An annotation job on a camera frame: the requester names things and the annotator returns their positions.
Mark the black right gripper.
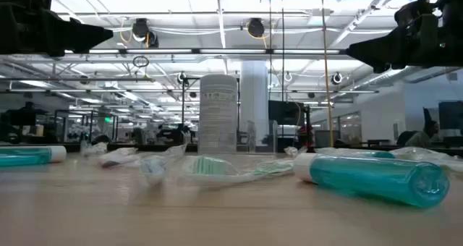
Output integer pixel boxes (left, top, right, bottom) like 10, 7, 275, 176
345, 12, 463, 74

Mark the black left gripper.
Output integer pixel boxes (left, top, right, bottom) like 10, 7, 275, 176
0, 0, 114, 57

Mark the blue toothbrush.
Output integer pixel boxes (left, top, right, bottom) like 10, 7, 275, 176
138, 143, 188, 186

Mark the black office chair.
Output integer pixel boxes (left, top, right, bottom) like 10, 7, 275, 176
396, 130, 417, 148

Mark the black monitor screen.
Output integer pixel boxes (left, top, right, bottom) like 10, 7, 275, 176
438, 101, 463, 131
268, 100, 310, 126

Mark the person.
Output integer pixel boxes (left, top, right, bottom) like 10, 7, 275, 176
404, 108, 441, 148

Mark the grey bin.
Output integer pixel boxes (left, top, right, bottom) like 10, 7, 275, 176
314, 130, 341, 148

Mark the dark workstation equipment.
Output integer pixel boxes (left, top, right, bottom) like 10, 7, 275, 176
0, 101, 50, 144

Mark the red object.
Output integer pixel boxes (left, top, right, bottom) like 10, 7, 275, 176
298, 124, 314, 146

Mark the purple toothbrush in clear wrapper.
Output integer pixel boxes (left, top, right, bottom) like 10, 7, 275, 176
98, 146, 140, 169

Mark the white round building column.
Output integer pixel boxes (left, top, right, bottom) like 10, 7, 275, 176
239, 60, 270, 145

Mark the clear plastic organizer holder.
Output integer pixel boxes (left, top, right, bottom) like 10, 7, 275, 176
247, 119, 279, 154

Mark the white cylindrical wipes canister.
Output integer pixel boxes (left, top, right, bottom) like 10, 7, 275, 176
198, 73, 239, 155

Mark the green toothbrush in clear wrapper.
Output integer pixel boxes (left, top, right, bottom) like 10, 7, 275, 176
179, 154, 294, 186

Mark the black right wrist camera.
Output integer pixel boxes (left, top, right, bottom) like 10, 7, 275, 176
394, 0, 441, 25

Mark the black coiled cable loop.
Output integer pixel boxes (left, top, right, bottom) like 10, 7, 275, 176
132, 55, 150, 69

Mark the black workstation frame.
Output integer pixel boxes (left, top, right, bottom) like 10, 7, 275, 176
54, 109, 119, 143

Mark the thin black hanging cable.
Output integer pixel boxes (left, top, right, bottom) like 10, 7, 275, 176
268, 0, 273, 102

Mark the black metal stand post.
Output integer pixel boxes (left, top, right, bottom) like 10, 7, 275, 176
180, 77, 200, 145

